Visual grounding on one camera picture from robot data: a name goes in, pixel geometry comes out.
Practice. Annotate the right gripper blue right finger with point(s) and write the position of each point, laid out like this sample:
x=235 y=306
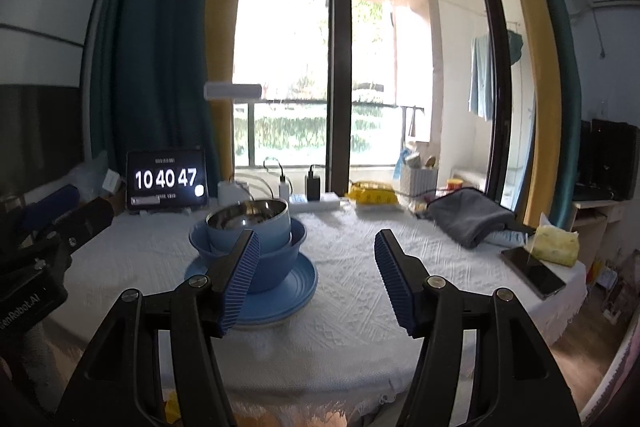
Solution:
x=414 y=301

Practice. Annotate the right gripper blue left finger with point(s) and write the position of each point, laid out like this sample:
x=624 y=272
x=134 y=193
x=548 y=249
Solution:
x=230 y=277

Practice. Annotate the blue plate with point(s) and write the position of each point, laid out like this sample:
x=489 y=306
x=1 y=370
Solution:
x=281 y=302

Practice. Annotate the large blue bowl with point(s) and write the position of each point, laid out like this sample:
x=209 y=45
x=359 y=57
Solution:
x=272 y=267

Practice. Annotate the light blue steel bowl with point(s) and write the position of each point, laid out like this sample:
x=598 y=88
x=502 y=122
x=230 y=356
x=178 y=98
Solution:
x=270 y=219

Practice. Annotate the white lace tablecloth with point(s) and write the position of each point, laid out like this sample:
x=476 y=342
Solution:
x=344 y=351

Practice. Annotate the white desk lamp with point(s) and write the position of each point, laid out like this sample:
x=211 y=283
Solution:
x=221 y=96

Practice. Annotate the grey folded towel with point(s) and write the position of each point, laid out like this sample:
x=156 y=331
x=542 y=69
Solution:
x=468 y=216

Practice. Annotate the cardboard box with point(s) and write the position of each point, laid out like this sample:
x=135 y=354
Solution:
x=117 y=199

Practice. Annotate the white storage basket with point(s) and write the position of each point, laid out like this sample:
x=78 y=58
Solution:
x=417 y=182

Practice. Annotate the white power strip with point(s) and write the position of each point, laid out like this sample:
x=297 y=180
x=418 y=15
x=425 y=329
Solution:
x=300 y=203

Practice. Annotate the yellow wet wipes pack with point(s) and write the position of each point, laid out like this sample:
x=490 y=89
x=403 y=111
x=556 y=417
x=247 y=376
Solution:
x=372 y=193

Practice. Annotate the white phone charger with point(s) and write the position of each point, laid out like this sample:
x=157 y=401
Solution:
x=284 y=188

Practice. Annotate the red yellow jar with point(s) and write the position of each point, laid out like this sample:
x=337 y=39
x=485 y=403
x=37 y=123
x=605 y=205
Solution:
x=453 y=184

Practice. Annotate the black tablet showing clock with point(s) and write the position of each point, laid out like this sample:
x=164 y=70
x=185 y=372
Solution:
x=166 y=179

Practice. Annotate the black power adapter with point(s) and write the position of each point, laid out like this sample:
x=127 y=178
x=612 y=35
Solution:
x=312 y=185

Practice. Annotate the black smartphone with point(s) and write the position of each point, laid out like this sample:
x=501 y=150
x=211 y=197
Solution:
x=537 y=276

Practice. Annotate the yellow tissue pack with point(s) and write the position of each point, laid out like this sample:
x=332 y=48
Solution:
x=552 y=244

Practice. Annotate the yellow curtain right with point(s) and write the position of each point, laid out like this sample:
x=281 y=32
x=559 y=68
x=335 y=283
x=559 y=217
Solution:
x=545 y=75

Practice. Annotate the yellow curtain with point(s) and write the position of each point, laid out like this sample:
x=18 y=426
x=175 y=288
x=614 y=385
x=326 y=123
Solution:
x=545 y=75
x=225 y=31

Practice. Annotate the teal curtain right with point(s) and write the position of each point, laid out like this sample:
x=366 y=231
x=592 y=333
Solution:
x=566 y=138

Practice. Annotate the teal curtain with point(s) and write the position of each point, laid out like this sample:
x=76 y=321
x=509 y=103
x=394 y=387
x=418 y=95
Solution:
x=144 y=69
x=566 y=138

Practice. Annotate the hanging blue clothes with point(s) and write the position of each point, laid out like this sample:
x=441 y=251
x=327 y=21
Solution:
x=482 y=89

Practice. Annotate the teal curtain left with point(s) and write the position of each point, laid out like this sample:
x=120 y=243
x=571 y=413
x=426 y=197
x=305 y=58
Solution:
x=144 y=69

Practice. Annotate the black monitor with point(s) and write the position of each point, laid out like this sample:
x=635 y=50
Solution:
x=608 y=161

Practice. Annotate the yellow curtain left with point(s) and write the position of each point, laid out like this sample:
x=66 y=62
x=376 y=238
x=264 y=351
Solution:
x=225 y=31

